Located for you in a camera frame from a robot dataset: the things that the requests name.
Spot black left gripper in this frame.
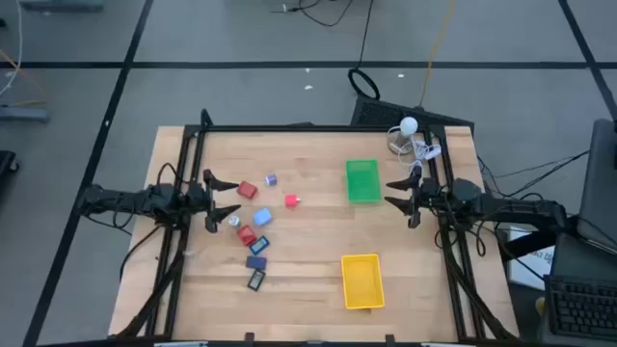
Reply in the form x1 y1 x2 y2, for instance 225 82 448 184
187 168 242 234

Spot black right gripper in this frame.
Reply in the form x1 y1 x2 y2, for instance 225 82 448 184
384 166 441 229

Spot red small box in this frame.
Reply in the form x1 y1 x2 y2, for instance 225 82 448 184
236 180 259 200
236 225 258 248

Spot light blue small box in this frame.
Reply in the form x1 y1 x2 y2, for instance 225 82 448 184
253 207 275 227

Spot black framed small card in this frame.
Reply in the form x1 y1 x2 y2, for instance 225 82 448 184
246 268 267 293

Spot green plastic tray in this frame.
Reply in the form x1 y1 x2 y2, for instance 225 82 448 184
344 159 384 204

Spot white globe desk lamp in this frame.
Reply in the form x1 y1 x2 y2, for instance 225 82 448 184
388 116 419 156

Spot black perforated panel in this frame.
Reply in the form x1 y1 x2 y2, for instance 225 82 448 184
349 94 476 130

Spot yellow plastic tray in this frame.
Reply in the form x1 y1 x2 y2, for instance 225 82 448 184
340 254 387 310

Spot black diagonal beam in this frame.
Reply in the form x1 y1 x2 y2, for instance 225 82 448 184
500 214 579 262

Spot white paper sheet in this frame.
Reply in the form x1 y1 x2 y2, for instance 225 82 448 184
508 226 555 291

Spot grey flat panel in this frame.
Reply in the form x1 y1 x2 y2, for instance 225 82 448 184
576 118 617 254

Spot black keyboard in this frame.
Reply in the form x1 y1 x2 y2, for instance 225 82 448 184
544 274 617 341

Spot grey floor bar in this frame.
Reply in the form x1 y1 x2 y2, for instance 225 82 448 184
18 0 105 13
0 105 50 123

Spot black object at floor edge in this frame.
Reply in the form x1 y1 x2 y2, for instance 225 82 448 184
0 149 20 180

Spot white coiled cable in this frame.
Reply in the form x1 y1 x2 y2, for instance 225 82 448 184
408 136 443 171

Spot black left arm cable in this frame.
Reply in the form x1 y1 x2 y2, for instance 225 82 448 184
156 162 188 188

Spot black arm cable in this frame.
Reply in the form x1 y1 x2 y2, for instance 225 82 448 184
432 211 488 257
156 162 188 188

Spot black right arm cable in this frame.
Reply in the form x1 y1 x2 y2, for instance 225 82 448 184
432 211 488 257

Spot black cable under frame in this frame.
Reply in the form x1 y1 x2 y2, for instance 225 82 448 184
119 224 164 281

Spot black aluminium table frame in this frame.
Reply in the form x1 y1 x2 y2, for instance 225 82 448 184
113 108 520 346

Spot black looped floor cable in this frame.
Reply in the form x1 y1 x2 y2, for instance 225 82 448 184
347 0 382 101

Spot black thin room cables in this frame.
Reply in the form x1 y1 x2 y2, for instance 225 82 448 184
476 148 592 195

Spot yellow floor cable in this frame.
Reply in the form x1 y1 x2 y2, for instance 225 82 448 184
417 0 457 108

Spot black curled floor cable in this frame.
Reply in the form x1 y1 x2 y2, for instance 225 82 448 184
269 0 356 28

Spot orange floor cable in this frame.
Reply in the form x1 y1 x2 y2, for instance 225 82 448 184
0 47 49 108

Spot white floor cable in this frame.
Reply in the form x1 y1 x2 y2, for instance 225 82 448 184
0 0 24 97

